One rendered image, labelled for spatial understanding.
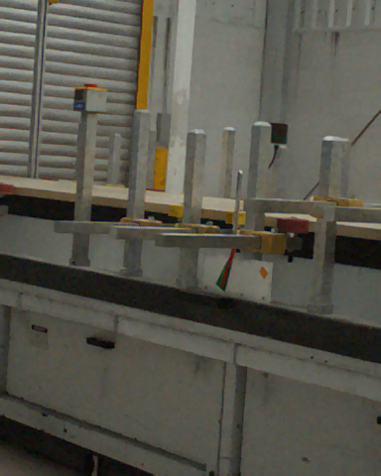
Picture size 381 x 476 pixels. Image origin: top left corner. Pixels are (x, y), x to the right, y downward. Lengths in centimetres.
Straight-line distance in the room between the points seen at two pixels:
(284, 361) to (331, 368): 16
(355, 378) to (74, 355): 150
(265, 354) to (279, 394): 32
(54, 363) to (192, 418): 75
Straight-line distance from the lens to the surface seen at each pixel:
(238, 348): 329
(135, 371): 402
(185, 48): 505
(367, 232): 319
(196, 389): 378
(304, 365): 311
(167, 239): 299
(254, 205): 281
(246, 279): 321
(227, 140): 499
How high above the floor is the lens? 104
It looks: 3 degrees down
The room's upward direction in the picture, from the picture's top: 4 degrees clockwise
